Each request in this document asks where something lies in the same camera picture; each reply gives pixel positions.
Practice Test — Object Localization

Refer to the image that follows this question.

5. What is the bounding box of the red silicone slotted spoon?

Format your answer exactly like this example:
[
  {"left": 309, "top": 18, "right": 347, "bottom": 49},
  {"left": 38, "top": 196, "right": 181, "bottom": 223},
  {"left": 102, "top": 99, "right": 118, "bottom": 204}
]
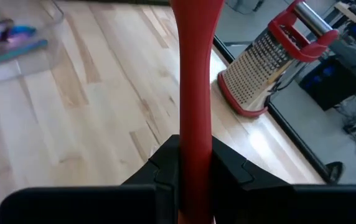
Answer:
[{"left": 169, "top": 0, "right": 226, "bottom": 224}]

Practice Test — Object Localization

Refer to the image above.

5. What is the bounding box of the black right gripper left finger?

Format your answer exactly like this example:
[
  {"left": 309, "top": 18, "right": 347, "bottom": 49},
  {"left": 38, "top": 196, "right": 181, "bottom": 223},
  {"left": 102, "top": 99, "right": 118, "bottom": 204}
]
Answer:
[{"left": 0, "top": 134, "right": 182, "bottom": 224}]

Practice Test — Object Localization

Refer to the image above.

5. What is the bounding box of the colourful utensils bundle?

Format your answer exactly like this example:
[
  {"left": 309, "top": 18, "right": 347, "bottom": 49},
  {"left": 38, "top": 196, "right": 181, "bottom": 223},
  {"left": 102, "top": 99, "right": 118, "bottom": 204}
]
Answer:
[{"left": 0, "top": 39, "right": 49, "bottom": 67}]

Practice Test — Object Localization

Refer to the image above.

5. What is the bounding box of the red and steel box grater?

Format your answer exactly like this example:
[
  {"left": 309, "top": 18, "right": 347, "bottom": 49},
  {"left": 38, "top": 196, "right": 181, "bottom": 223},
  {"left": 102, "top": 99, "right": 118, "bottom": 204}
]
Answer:
[{"left": 217, "top": 0, "right": 340, "bottom": 119}]

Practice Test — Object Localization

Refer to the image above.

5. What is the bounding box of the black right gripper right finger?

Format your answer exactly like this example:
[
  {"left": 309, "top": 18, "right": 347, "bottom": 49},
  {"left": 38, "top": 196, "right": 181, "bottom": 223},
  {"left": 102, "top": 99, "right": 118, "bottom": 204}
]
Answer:
[{"left": 210, "top": 136, "right": 356, "bottom": 224}]

